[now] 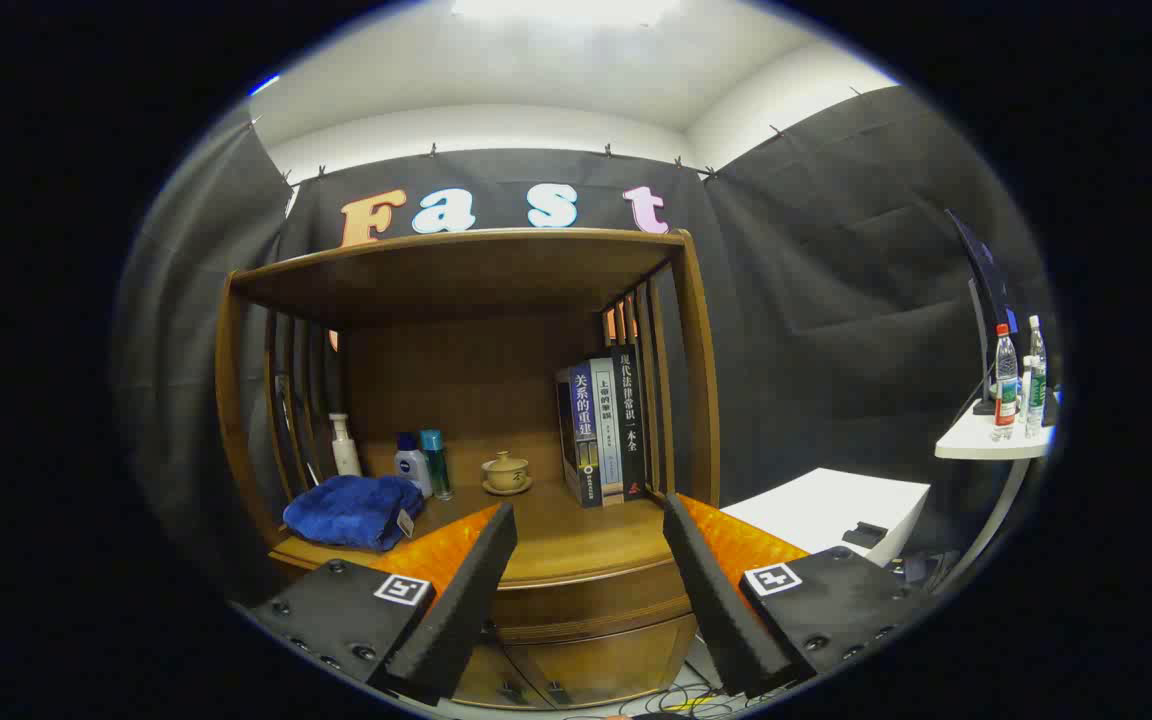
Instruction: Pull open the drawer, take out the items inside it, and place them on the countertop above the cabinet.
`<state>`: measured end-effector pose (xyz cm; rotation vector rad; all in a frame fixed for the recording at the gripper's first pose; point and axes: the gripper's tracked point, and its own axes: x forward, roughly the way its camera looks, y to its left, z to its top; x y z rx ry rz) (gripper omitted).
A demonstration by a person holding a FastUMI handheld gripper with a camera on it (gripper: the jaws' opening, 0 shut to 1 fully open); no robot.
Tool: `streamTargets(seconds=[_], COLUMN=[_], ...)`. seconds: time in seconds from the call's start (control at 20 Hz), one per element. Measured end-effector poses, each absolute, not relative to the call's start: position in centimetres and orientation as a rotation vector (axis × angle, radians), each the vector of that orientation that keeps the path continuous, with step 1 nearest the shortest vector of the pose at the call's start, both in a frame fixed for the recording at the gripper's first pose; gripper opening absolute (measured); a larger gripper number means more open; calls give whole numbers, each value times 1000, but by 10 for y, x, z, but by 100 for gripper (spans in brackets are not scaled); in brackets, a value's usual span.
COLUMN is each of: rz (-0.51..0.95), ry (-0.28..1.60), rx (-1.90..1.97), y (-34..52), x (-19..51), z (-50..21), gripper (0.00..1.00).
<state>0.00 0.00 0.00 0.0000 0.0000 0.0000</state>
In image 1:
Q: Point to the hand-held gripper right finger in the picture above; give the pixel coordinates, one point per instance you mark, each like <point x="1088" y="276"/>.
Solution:
<point x="716" y="610"/>

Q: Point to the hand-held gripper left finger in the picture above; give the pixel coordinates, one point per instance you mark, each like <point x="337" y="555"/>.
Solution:
<point x="466" y="610"/>

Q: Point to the wooden drawer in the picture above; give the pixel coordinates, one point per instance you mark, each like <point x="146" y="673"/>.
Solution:
<point x="586" y="605"/>

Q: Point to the wooden countertop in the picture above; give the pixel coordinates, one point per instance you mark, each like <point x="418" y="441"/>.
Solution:
<point x="576" y="540"/>

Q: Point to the wooden cabinet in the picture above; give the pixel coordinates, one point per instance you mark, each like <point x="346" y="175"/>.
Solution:
<point x="476" y="270"/>

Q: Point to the beige lidded teacup with saucer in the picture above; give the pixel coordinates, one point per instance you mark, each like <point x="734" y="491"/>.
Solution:
<point x="507" y="473"/>

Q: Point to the white box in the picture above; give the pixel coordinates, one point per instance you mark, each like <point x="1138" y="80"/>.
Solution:
<point x="816" y="505"/>

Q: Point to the teal bottle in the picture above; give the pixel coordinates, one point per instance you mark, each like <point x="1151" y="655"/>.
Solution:
<point x="434" y="465"/>

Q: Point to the blue towel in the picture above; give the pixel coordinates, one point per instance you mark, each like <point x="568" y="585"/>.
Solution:
<point x="351" y="512"/>

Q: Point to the white bottle blue cap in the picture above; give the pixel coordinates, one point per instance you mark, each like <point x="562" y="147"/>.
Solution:
<point x="412" y="468"/>

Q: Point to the white pump bottle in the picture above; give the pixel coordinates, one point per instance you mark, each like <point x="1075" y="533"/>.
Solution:
<point x="345" y="455"/>

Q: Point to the light grey spine book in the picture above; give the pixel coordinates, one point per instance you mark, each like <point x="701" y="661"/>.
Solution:
<point x="608" y="440"/>

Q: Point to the blue spine book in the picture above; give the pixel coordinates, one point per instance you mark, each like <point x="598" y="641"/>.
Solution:
<point x="584" y="440"/>

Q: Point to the black spine book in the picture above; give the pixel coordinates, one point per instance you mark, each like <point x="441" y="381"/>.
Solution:
<point x="630" y="420"/>

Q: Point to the white desk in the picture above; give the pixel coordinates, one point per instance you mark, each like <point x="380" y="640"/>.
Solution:
<point x="976" y="440"/>

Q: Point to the black backdrop cloth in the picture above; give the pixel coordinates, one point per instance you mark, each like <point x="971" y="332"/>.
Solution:
<point x="836" y="300"/>

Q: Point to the red label water bottle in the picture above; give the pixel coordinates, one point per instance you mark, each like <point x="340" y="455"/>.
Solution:
<point x="1006" y="390"/>

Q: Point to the green label water bottle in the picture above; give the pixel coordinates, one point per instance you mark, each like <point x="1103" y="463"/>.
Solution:
<point x="1036" y="390"/>

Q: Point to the ceiling light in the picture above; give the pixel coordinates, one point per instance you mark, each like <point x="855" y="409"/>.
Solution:
<point x="566" y="8"/>

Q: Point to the small black bracket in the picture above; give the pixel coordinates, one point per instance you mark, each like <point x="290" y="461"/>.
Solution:
<point x="866" y="534"/>

